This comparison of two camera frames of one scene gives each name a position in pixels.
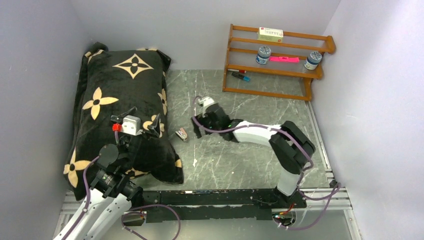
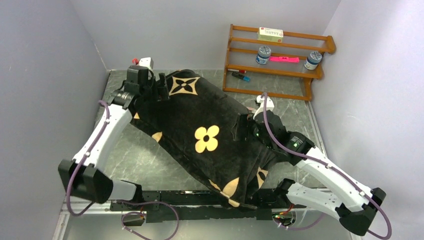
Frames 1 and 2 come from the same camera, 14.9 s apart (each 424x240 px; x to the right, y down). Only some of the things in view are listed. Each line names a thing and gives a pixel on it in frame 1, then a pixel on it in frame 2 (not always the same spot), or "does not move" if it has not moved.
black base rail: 248,205 does not move
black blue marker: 245,78 does not move
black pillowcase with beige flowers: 114,82 → 198,124
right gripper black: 202,119 → 243,122
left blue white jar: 263,52 does not move
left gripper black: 154,128 → 163,94
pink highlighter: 284,59 does not move
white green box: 270,34 does not move
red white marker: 239,71 does not move
